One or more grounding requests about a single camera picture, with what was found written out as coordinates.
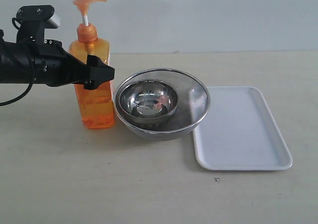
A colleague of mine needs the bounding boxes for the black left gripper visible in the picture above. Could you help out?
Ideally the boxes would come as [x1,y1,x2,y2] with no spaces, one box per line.
[29,40,115,90]

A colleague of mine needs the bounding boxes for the orange pump soap bottle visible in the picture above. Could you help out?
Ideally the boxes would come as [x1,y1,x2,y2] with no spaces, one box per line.
[69,0,115,129]

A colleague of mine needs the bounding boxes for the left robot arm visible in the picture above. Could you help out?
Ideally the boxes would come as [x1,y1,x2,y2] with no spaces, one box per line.
[0,39,115,90]

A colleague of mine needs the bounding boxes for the small stainless steel bowl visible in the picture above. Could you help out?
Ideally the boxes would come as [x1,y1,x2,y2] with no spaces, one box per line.
[117,79,179,125]

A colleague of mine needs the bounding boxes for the steel mesh strainer bowl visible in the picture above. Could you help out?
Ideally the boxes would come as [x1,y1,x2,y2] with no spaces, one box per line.
[114,68,211,141]

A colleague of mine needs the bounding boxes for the white rectangular plastic tray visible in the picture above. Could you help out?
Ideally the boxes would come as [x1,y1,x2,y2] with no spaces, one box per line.
[193,86,293,171]

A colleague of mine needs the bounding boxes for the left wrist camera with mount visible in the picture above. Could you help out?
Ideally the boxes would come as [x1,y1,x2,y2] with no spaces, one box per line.
[11,5,61,45]

